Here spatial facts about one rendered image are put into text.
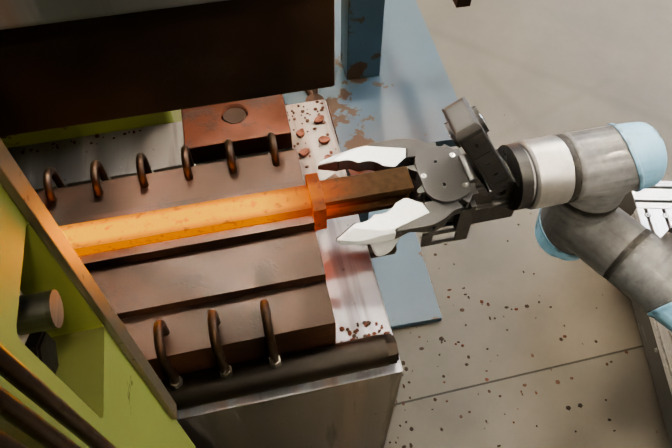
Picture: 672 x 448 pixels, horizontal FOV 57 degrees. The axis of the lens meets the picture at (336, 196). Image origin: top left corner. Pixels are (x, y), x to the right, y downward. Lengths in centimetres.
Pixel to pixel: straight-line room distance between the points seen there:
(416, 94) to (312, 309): 60
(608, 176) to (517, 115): 147
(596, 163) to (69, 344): 52
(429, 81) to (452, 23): 135
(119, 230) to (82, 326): 27
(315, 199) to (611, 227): 35
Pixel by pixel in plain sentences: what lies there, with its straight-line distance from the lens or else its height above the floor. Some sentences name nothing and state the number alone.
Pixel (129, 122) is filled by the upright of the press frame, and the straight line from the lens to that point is 83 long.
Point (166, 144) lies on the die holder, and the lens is 80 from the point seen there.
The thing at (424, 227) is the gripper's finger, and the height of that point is 100.
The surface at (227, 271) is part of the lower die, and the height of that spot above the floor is 99.
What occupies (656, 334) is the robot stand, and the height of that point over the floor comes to 15.
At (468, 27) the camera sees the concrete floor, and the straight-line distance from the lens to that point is 246.
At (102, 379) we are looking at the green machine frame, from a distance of 34.
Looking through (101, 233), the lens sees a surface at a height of 101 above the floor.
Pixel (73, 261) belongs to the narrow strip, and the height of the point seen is 125.
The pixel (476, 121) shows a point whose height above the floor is 109.
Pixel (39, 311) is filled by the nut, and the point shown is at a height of 127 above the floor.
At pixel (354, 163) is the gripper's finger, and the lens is 64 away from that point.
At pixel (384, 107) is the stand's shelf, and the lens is 107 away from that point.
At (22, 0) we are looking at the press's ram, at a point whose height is 138.
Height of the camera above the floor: 150
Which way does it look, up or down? 54 degrees down
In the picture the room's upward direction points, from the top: straight up
